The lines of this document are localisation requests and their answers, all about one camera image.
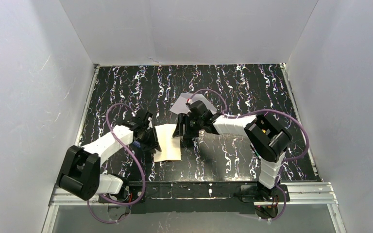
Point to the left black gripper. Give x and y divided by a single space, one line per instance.
151 137

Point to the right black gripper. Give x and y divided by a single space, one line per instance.
184 127

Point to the lavender paper envelope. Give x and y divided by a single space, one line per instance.
180 105

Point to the tan bordered letter paper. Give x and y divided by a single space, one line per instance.
170 146

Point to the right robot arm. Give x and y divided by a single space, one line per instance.
267 136

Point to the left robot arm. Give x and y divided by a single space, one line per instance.
80 172

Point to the blue red screwdriver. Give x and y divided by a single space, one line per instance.
136 144

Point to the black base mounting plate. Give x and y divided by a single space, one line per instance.
189 197

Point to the white green glue stick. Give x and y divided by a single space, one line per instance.
254 151

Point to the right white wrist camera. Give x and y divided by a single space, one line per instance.
198 109

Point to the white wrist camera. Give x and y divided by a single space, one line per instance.
198 109
148 121

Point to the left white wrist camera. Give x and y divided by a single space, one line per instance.
148 121

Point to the aluminium frame rail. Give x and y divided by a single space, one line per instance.
313 208

